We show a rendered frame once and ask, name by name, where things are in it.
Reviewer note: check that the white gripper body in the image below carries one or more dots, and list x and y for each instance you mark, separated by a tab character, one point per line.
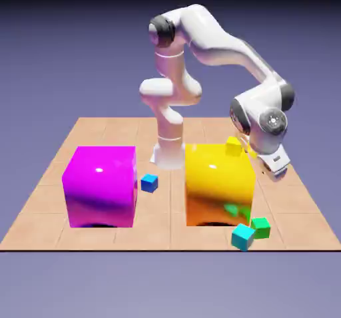
274	161

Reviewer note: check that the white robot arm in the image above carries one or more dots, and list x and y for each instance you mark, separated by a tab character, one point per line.
213	44

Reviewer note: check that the small yellow cube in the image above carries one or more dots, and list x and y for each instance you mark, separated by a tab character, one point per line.
233	146

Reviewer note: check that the small green cube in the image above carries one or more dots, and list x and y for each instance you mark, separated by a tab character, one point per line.
261	228

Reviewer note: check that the small cyan cube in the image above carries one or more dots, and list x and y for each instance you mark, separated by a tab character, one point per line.
242	236

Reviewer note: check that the small blue cube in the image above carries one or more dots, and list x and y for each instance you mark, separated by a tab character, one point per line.
149	182

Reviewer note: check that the large yellow box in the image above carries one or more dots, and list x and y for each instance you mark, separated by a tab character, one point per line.
218	182

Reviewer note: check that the large magenta box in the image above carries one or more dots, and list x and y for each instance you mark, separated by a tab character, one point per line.
100	187

